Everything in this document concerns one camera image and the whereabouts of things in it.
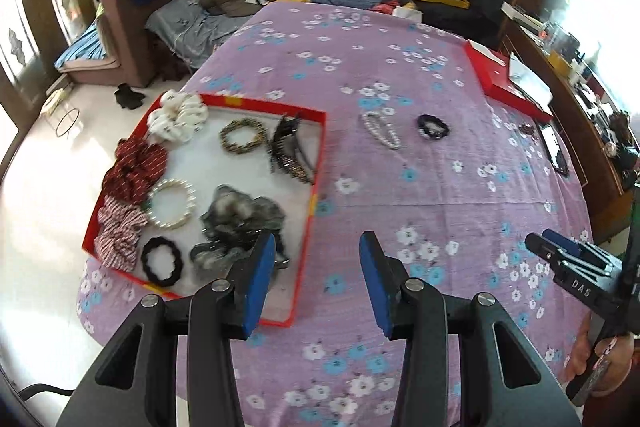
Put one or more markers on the purple floral bedsheet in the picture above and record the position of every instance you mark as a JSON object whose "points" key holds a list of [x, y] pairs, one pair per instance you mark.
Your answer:
{"points": [[400, 187]]}

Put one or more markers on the black glove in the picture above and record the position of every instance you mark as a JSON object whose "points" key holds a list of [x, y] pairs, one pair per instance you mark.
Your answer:
{"points": [[127, 96]]}

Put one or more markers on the white cherry print scrunchie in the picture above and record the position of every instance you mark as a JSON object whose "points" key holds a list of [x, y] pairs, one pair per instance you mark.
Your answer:
{"points": [[177, 116]]}

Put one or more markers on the wooden desk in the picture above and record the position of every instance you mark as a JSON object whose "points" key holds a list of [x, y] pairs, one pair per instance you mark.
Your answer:
{"points": [[570, 117]]}

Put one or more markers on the brown armchair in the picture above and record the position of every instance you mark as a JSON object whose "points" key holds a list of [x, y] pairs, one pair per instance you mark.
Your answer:
{"points": [[125, 37]]}

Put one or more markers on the red plaid scrunchie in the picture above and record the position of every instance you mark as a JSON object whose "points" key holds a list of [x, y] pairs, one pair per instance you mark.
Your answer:
{"points": [[117, 229]]}

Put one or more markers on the plain black scrunchie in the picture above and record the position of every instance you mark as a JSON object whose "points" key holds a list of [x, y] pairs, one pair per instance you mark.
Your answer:
{"points": [[160, 259]]}

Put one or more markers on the red tray with white inside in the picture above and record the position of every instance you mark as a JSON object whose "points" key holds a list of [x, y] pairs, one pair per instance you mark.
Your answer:
{"points": [[210, 167]]}

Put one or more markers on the dark patterned headband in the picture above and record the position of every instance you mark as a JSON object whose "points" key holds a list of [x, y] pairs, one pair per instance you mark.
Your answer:
{"points": [[555, 149]]}

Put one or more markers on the black bag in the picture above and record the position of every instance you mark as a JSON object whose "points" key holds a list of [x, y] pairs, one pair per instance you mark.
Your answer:
{"points": [[487, 7]]}

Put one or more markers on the white paper sheet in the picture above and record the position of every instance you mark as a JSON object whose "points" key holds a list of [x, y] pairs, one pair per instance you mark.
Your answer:
{"points": [[527, 79]]}

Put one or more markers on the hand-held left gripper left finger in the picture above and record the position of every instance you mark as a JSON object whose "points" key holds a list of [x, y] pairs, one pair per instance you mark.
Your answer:
{"points": [[259, 287]]}

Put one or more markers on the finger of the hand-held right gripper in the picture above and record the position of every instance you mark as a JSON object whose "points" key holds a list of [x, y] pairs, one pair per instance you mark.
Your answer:
{"points": [[562, 243], [542, 249]]}

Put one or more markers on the dark red dotted scrunchie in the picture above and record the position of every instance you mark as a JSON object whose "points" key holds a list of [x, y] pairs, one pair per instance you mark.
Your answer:
{"points": [[135, 169]]}

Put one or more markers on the person's right hand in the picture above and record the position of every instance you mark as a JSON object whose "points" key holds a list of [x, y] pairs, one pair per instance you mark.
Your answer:
{"points": [[617, 367]]}

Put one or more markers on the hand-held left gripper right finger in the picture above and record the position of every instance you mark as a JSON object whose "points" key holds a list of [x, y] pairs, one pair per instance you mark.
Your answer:
{"points": [[377, 287]]}

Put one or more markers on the wooden glass door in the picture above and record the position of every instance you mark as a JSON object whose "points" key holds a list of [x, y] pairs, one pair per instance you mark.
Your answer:
{"points": [[35, 22]]}

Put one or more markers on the black hair claw clip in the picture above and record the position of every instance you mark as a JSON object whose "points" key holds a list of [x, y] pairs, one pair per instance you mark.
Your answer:
{"points": [[290, 139]]}

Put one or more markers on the grey organza scrunchie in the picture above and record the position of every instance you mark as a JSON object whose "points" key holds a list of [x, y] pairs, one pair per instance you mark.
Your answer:
{"points": [[240, 222]]}

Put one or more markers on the red flat box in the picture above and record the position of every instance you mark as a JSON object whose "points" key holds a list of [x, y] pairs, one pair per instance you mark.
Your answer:
{"points": [[492, 79]]}

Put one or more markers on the small pearl hair clip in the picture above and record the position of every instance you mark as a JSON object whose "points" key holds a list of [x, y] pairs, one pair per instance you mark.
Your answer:
{"points": [[382, 129]]}

